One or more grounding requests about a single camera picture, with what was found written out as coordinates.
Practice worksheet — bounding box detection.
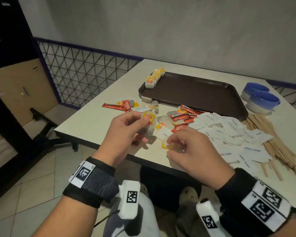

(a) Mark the pile of white sugar packets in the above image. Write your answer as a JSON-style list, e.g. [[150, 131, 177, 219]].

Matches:
[[132, 106, 274, 174]]

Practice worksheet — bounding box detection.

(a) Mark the blue and white mug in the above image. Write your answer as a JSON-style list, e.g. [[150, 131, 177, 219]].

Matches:
[[246, 91, 281, 114], [241, 82, 270, 101]]

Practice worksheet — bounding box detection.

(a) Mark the pile of red coffee sticks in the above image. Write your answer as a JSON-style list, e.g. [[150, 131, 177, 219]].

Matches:
[[101, 100, 205, 134]]

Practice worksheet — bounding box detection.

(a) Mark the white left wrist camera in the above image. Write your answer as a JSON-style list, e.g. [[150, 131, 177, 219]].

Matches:
[[118, 180, 141, 220]]

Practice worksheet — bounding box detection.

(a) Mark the light wooden cabinet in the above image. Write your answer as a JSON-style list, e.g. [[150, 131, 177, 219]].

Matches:
[[0, 58, 59, 144]]

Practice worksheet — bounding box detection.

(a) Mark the person's gray sneaker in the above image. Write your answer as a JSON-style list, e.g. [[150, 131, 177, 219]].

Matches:
[[179, 186, 199, 203]]

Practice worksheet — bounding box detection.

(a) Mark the dark brown tray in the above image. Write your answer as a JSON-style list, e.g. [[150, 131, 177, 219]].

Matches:
[[138, 71, 249, 121]]

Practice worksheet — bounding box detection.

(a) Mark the black wrist band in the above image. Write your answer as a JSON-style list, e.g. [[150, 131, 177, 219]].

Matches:
[[62, 157, 119, 209], [214, 168, 292, 237]]

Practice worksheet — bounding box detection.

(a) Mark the pile of wooden stir sticks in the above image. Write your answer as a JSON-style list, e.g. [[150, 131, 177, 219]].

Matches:
[[241, 113, 296, 182]]

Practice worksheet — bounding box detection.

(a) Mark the black cable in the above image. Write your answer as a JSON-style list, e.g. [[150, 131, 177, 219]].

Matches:
[[93, 209, 120, 229]]

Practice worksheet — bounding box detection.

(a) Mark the pile of tea bags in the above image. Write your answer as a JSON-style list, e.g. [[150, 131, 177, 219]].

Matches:
[[116, 95, 188, 132]]

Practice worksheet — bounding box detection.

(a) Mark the black side table frame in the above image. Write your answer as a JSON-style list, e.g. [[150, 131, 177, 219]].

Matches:
[[0, 86, 79, 208]]

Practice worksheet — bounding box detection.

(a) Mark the person's left hand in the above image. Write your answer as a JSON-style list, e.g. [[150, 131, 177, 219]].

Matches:
[[92, 111, 151, 168]]

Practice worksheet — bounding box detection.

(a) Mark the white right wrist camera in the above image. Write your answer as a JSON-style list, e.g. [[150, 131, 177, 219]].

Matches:
[[196, 198, 232, 237]]

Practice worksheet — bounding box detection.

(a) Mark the black right wrist band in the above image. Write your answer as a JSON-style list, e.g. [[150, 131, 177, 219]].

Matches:
[[214, 168, 292, 237]]

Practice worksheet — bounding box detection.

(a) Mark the black left wrist band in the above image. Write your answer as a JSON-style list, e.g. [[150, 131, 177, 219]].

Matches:
[[62, 157, 119, 209]]

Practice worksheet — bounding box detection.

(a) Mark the person's right hand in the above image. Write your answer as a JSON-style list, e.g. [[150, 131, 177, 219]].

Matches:
[[166, 127, 235, 190]]

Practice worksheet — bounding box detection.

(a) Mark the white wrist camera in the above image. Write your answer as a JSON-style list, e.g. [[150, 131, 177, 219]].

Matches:
[[118, 180, 141, 220], [196, 198, 232, 237]]

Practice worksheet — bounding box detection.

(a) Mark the person's left forearm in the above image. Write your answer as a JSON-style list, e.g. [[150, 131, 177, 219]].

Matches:
[[32, 196, 98, 237]]

